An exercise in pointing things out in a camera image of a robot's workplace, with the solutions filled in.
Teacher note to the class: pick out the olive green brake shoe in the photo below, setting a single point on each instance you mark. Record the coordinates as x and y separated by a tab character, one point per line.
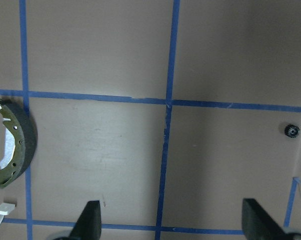
20	142

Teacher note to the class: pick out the black bearing gear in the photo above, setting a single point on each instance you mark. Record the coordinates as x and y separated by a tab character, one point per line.
291	131

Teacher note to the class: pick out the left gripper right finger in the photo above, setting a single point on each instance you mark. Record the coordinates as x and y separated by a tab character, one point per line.
257	224

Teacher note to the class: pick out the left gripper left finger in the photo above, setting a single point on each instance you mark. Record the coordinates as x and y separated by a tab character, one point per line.
89	223

